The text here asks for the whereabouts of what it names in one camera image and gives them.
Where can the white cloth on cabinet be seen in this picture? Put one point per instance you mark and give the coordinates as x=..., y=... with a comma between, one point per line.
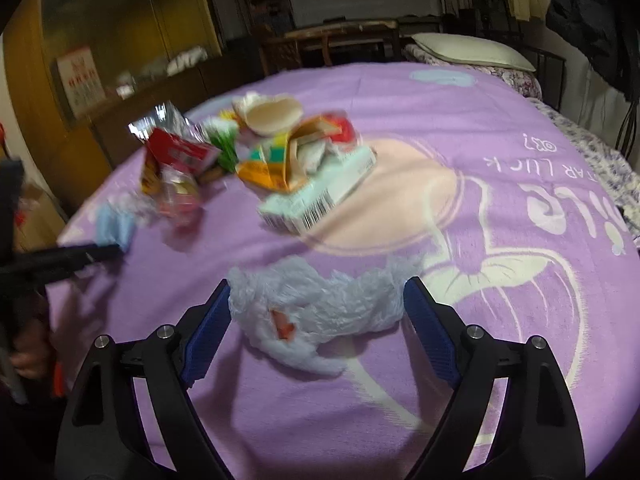
x=186, y=59

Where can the red white framed sign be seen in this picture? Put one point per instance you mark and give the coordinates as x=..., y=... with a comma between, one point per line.
x=80, y=81

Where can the black hanging jacket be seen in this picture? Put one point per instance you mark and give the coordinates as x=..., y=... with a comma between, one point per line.
x=607, y=33

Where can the black metal bed frame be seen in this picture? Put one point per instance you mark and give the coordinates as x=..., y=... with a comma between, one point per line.
x=550, y=73

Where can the white pillow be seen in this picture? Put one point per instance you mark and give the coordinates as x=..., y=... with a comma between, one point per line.
x=468, y=50

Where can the beige paper cup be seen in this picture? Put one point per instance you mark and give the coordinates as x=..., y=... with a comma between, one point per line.
x=268, y=115

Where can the wooden glass cabinet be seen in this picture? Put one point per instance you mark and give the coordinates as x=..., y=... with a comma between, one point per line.
x=132, y=42

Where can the green white wrapper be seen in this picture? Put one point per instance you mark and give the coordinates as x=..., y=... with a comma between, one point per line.
x=222, y=133

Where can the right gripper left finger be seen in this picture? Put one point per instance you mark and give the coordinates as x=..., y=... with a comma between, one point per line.
x=102, y=435

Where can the white barcode carton box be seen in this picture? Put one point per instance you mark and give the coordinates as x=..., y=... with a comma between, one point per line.
x=337, y=177

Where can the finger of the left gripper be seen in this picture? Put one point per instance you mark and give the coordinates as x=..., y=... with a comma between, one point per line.
x=51, y=265

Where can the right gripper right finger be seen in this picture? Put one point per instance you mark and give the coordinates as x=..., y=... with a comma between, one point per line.
x=510, y=415

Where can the person's left hand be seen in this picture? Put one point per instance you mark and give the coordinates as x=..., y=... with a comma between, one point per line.
x=33, y=353

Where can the white plastic bag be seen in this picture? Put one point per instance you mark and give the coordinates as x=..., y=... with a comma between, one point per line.
x=289, y=310

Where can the red snack bag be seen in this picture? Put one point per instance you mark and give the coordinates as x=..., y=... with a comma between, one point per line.
x=176, y=152

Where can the cardboard box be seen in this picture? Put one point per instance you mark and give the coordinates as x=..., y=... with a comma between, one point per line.
x=37, y=220

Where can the orange yellow snack wrapper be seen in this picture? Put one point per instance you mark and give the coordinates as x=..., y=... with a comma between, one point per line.
x=285, y=162

